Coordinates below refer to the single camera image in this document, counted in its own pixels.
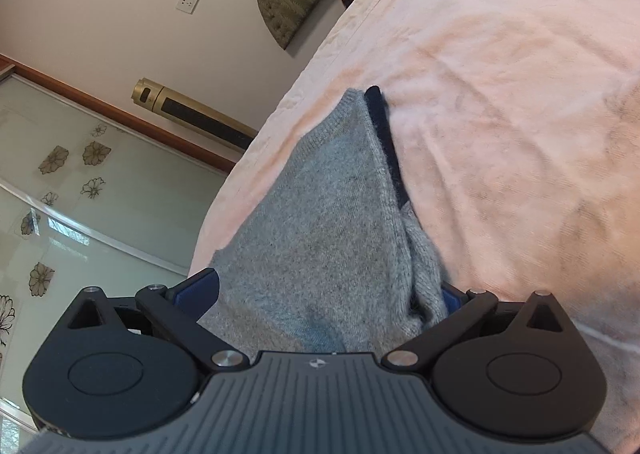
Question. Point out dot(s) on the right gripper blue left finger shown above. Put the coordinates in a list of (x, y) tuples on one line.
[(174, 313)]

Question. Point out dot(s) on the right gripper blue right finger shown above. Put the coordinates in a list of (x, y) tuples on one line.
[(466, 310)]

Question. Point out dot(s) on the grey and navy knit sweater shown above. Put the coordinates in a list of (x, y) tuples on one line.
[(333, 259)]

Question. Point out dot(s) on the gold tower fan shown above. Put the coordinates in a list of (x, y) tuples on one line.
[(192, 114)]

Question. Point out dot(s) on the pink bed sheet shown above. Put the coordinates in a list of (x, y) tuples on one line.
[(516, 124)]

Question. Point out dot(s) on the brown wooden door frame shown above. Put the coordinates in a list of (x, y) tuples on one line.
[(121, 117)]

